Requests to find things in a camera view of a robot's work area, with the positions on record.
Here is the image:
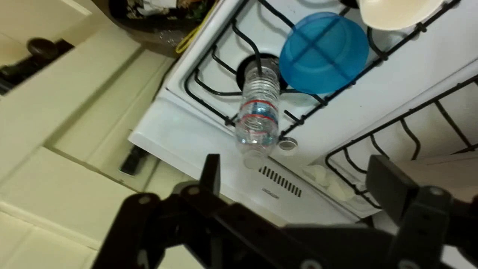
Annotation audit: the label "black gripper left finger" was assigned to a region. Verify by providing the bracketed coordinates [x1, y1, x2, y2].
[92, 153, 301, 269]

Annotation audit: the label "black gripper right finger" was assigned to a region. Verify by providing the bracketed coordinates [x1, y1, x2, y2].
[367, 155, 478, 269]

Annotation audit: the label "clear plastic water bottle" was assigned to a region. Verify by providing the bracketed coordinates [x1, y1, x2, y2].
[234, 65, 284, 171]

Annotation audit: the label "white gas stove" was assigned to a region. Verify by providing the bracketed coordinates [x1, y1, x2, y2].
[128, 0, 478, 229]

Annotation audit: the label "beige panelled cabinet front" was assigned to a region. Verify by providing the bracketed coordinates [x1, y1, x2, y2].
[0, 0, 201, 269]

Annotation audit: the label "black stove burner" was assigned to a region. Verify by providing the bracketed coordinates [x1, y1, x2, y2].
[235, 53, 289, 95]

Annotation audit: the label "blue plastic plate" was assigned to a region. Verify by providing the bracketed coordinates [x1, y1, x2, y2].
[278, 11, 372, 98]

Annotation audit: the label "yellow rubber band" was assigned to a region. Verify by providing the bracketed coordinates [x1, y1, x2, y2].
[174, 0, 222, 56]

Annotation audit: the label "dark trash bin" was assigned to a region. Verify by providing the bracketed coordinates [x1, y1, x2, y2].
[105, 0, 222, 57]

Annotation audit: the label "beige paper cup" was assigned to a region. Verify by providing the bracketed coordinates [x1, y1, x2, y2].
[356, 0, 449, 34]

